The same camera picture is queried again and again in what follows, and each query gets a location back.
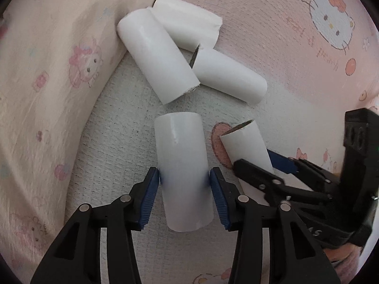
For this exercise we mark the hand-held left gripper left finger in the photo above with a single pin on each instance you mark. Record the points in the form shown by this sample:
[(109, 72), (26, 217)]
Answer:
[(149, 201)]

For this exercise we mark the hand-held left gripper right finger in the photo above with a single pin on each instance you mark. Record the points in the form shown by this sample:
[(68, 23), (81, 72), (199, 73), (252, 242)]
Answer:
[(219, 201)]

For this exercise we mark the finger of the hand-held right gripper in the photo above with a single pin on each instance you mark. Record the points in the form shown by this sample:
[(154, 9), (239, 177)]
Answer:
[(257, 176), (282, 162)]

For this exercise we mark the white toilet roll tube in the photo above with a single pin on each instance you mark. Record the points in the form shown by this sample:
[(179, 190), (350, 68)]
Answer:
[(183, 168), (247, 145)]

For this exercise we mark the pile of white tubes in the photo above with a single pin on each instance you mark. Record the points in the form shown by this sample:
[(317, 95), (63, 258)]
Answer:
[(154, 50)]

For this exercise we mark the printed pink bedsheet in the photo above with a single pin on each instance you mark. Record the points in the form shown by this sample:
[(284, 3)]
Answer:
[(296, 65)]

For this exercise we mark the cream printed pillow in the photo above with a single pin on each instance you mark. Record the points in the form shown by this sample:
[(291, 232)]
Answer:
[(44, 94)]

